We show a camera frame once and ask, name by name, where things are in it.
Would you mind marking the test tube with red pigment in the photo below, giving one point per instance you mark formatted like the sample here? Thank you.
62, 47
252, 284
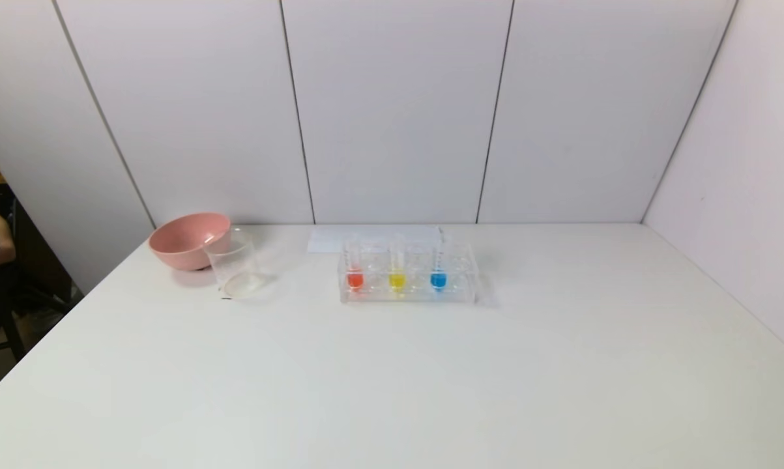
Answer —
354, 280

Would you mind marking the test tube with yellow pigment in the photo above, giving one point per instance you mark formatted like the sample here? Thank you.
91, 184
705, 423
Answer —
397, 281

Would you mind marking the test tube with blue pigment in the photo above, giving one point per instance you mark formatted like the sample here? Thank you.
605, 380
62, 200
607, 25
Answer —
438, 280

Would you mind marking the clear acrylic test tube rack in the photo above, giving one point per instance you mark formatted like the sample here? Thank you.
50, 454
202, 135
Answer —
418, 296

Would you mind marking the clear glass beaker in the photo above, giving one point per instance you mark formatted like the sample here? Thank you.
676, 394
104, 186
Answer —
238, 283

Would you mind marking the white paper sheet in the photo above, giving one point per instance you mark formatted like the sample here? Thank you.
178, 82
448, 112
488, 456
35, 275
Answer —
326, 240

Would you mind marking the pink bowl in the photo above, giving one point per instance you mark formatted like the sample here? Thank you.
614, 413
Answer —
183, 244

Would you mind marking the black stool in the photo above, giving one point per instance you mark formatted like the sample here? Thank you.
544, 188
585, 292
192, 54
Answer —
7, 332

